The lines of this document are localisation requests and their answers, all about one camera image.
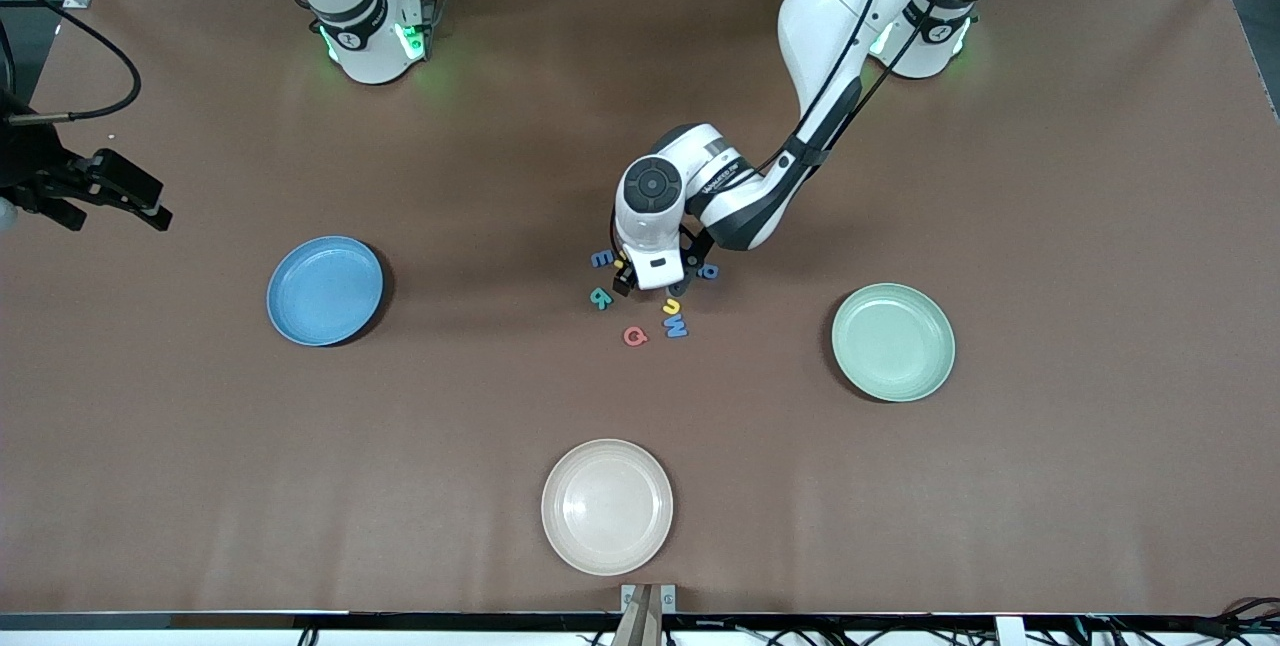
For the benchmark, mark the blue foam letter E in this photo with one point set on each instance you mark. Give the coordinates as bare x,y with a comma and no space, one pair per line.
601,259

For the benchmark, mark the beige plate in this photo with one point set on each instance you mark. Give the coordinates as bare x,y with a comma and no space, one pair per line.
607,507

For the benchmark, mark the blue foam letter W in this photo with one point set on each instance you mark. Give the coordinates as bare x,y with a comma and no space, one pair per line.
677,327

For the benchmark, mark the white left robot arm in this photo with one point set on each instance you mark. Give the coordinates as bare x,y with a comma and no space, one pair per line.
840,6

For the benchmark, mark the pink foam letter Q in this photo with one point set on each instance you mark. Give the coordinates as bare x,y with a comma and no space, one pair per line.
630,337

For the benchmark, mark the blue plate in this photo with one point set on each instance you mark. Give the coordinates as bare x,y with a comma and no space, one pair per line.
325,291

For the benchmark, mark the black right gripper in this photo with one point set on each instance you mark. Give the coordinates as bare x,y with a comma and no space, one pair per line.
32,169

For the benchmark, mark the teal foam letter R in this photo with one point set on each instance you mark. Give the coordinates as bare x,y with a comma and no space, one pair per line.
600,299

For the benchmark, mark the metal table edge bracket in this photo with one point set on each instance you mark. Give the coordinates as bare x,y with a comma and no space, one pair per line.
648,601

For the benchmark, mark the yellow foam letter u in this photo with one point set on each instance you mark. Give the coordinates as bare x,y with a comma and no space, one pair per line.
671,307

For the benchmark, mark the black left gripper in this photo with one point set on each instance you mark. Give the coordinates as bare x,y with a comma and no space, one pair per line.
623,281

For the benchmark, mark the light green plate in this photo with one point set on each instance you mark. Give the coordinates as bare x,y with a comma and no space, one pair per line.
893,342

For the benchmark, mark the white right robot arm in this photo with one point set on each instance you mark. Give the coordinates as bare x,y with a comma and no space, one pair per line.
370,46

